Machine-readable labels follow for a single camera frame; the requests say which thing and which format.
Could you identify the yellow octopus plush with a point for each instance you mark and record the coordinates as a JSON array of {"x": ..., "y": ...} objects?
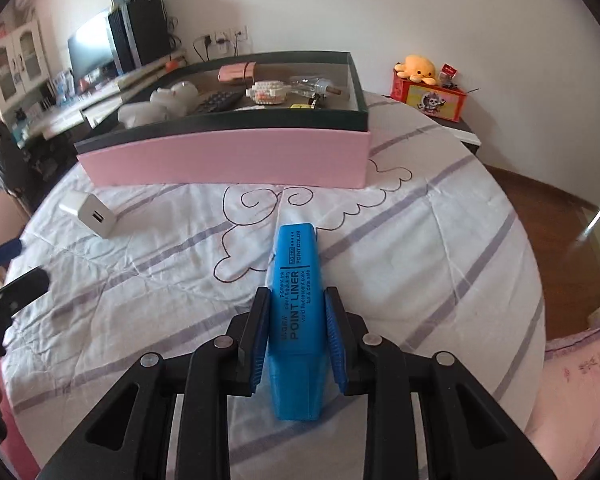
[{"x": 417, "y": 69}]

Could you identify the black and white TV stand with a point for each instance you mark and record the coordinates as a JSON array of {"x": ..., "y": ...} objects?
[{"x": 462, "y": 132}]

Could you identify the black remote control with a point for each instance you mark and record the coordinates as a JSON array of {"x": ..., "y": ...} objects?
[{"x": 217, "y": 102}]

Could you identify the clear bulb-shaped bottle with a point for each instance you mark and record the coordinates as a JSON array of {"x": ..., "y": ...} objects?
[{"x": 312, "y": 85}]

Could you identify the black office chair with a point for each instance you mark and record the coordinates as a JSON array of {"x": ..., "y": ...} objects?
[{"x": 0, "y": 160}]

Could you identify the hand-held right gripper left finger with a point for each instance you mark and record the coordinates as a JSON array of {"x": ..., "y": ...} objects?
[{"x": 255, "y": 345}]

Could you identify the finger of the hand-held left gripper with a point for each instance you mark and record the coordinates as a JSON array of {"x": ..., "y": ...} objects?
[
  {"x": 0, "y": 255},
  {"x": 20, "y": 290}
]

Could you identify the white USB charger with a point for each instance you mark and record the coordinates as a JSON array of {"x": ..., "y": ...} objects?
[{"x": 92, "y": 212}]

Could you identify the yellow highlighter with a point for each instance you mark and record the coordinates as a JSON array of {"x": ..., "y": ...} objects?
[{"x": 300, "y": 106}]

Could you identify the rose gold cylinder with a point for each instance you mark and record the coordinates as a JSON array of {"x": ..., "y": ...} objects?
[{"x": 236, "y": 72}]

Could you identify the white desk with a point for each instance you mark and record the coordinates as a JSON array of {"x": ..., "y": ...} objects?
[{"x": 70, "y": 110}]

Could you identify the red toy crate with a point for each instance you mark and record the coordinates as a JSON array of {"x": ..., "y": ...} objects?
[{"x": 430, "y": 100}]

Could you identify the black computer tower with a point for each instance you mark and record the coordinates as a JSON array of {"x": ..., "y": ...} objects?
[{"x": 142, "y": 35}]

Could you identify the pink storage box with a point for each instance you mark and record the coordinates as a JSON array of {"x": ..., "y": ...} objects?
[{"x": 230, "y": 157}]

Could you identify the black computer monitor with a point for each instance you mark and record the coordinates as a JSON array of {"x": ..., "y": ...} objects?
[{"x": 92, "y": 47}]

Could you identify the blue highlighter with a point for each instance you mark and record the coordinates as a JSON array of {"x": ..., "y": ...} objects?
[{"x": 295, "y": 285}]

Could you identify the pink building block toy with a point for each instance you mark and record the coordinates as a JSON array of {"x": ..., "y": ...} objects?
[{"x": 269, "y": 92}]

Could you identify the white glass-door cabinet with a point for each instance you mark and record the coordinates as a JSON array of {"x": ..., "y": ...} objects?
[{"x": 15, "y": 65}]

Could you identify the small red box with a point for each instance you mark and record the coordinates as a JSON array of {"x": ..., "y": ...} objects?
[{"x": 449, "y": 70}]

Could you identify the white astronaut figurine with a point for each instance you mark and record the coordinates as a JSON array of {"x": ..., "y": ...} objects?
[{"x": 165, "y": 100}]

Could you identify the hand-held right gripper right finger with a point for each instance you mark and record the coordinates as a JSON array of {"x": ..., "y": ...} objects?
[{"x": 337, "y": 345}]

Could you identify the wall power outlets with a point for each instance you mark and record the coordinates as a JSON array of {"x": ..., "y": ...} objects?
[{"x": 225, "y": 39}]

